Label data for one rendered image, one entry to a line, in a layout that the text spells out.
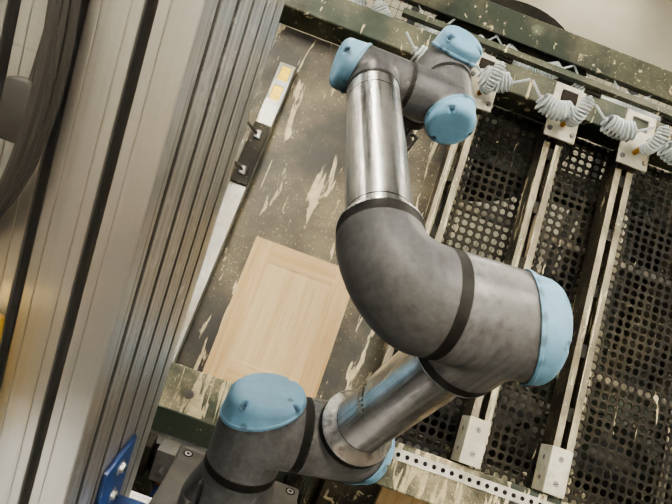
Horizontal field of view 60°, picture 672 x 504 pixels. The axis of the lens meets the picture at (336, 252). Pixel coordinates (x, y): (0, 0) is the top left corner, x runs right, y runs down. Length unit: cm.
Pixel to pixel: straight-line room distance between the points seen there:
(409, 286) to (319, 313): 113
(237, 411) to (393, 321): 39
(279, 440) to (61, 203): 53
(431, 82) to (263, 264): 94
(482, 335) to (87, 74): 39
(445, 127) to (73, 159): 55
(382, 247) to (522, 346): 16
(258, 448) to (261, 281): 84
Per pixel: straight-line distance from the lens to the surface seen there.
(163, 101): 43
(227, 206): 169
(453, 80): 89
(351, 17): 193
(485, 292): 56
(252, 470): 91
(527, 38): 249
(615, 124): 191
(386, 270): 54
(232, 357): 164
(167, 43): 43
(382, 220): 57
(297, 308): 165
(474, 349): 57
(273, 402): 87
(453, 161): 185
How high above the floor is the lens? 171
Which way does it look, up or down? 15 degrees down
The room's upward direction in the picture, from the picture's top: 21 degrees clockwise
